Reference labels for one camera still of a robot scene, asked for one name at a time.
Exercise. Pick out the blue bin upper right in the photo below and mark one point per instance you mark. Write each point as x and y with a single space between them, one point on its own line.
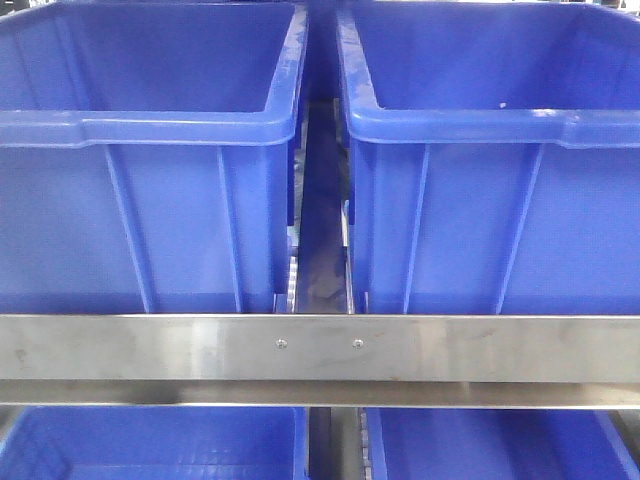
494 157

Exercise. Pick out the blue bin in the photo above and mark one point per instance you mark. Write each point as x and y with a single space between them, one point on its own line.
153 442
496 444
146 155
494 157

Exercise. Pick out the blue bin upper left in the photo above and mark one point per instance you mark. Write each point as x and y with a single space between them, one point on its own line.
146 155

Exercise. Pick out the blue bin lower right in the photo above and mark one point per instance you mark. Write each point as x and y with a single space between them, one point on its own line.
496 444

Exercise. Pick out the blue bin lower left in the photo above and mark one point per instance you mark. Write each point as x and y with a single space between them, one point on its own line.
153 442

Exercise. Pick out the white roller conveyor rail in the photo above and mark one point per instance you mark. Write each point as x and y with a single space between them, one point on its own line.
286 303

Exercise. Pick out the steel shelf front rail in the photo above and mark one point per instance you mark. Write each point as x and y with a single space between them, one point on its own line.
322 360

